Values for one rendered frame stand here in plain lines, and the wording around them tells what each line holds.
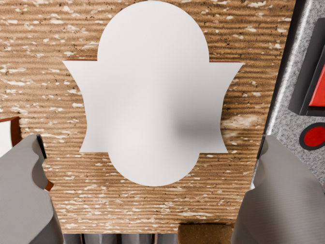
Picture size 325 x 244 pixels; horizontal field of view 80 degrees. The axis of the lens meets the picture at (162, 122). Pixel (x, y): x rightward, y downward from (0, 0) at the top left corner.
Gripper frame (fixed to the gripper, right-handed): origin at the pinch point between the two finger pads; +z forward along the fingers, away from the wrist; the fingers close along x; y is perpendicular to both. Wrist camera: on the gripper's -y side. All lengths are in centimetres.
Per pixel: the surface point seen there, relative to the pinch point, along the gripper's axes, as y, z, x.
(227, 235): 13.4, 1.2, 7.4
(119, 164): 4.9, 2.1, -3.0
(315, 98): -0.4, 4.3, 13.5
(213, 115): 0.3, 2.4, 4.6
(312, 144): 4.9, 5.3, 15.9
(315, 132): 3.5, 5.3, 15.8
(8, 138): 2.4, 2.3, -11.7
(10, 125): 1.3, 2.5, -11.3
